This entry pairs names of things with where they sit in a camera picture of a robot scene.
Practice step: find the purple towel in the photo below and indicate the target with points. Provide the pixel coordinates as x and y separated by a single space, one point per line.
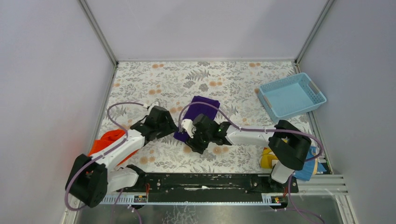
194 110

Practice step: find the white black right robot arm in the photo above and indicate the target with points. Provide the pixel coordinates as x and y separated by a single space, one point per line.
289 145

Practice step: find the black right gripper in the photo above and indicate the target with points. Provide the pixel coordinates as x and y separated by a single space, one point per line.
195 136

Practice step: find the light blue plastic basket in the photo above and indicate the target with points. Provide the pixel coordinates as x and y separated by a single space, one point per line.
290 96

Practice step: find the orange towel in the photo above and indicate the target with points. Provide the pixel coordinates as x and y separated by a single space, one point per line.
108 142

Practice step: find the white slotted cable duct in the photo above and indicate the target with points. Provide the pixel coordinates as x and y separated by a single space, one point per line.
249 199

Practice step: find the floral patterned table mat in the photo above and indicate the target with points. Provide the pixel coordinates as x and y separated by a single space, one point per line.
173 85

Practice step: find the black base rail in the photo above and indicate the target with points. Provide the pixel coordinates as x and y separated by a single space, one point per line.
199 184

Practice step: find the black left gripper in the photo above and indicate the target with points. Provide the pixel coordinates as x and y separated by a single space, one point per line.
166 122

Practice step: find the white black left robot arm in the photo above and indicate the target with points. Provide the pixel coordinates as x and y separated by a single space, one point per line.
92 177

